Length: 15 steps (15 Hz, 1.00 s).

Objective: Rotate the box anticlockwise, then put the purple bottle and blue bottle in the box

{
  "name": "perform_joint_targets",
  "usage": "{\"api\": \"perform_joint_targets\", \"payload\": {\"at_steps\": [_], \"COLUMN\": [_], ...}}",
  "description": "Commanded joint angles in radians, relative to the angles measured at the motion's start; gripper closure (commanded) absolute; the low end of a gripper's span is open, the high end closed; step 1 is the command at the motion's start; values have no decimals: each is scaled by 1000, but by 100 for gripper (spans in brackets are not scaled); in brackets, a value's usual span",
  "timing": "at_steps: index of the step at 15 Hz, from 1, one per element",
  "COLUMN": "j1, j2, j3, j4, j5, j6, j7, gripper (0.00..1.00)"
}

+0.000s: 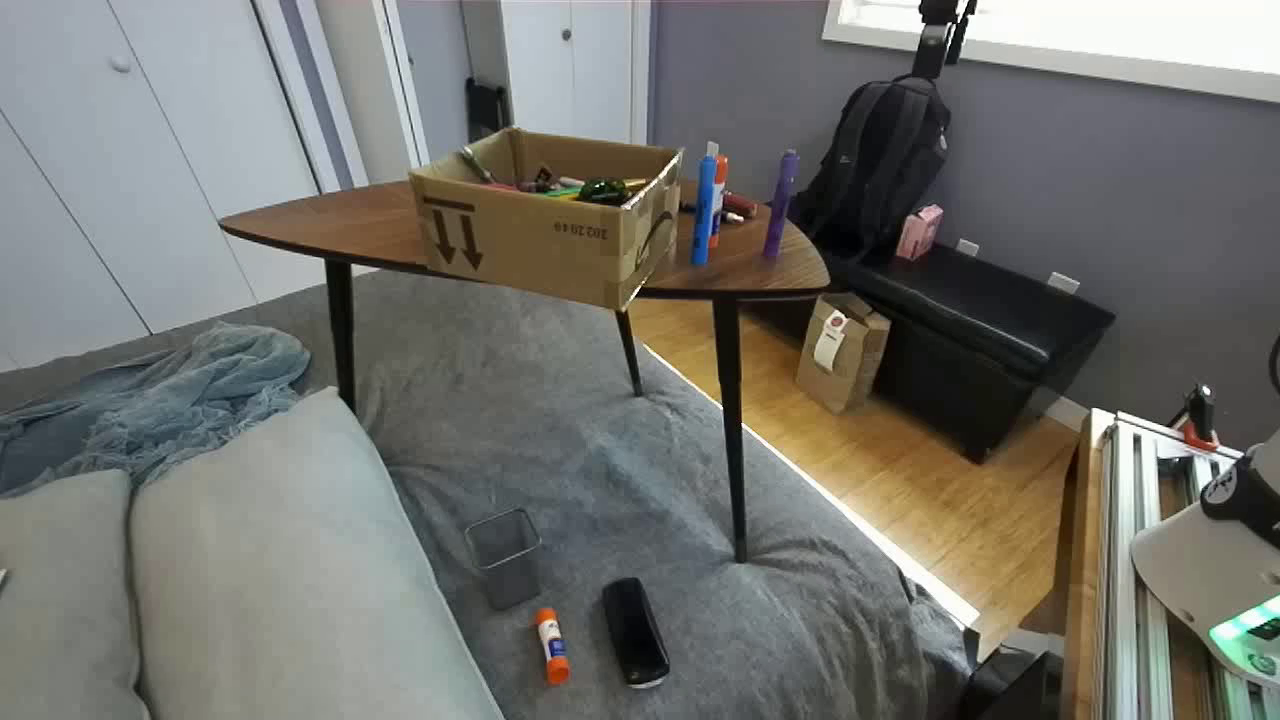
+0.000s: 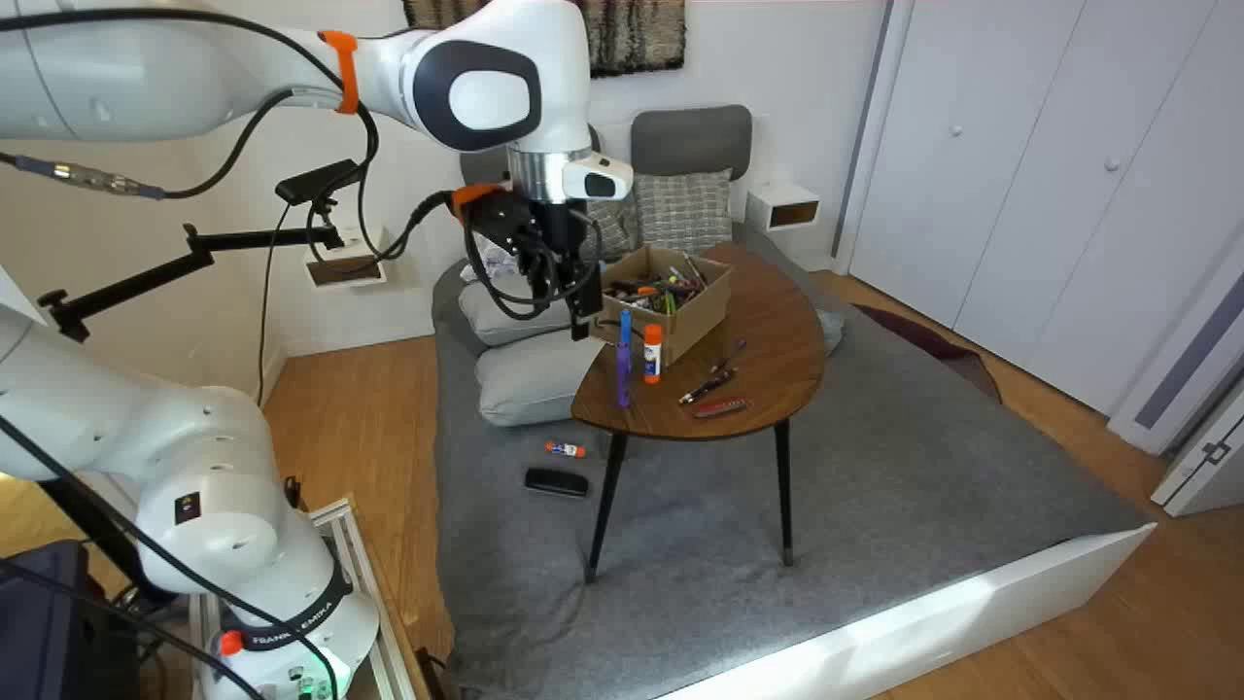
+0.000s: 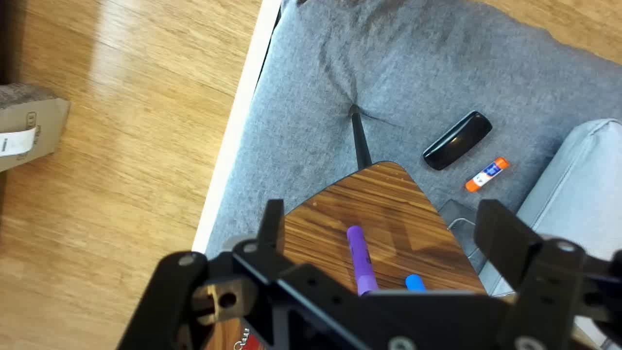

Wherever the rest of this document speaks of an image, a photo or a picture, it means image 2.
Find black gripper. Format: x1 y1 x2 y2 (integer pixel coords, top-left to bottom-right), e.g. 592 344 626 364
463 182 607 344

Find brown cardboard box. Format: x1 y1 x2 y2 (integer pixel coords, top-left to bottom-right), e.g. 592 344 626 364
594 244 735 364

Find grey pillow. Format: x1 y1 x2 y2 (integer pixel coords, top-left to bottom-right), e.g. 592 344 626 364
471 327 612 432
454 263 581 352

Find patterned grey cushion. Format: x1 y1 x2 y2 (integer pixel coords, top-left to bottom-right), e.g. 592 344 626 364
586 169 739 258

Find blue marker pen white tip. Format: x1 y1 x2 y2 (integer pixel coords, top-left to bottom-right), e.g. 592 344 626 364
677 361 744 407

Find black glasses case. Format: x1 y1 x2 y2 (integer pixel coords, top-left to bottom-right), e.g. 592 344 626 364
520 464 594 497

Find red pocket knife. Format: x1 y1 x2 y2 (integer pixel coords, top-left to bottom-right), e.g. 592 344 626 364
688 396 754 424

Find grey chair back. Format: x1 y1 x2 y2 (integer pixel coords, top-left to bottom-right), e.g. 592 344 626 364
630 105 758 187

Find wooden table black legs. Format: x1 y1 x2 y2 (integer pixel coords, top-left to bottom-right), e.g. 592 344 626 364
569 240 831 584

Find grey sofa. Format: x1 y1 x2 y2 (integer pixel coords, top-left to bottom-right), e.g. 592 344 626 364
428 236 1159 700

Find white closet doors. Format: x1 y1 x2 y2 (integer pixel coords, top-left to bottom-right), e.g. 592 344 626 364
839 0 1244 419

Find white door grey stripe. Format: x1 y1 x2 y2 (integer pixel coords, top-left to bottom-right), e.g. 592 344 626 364
1104 236 1244 458

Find white cabinet door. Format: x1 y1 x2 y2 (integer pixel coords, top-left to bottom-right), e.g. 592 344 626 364
1147 384 1244 521

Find black camera tripod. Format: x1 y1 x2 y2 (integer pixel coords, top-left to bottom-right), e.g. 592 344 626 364
36 154 371 345

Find white bed frame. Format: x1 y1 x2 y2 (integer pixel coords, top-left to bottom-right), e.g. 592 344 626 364
658 521 1159 700

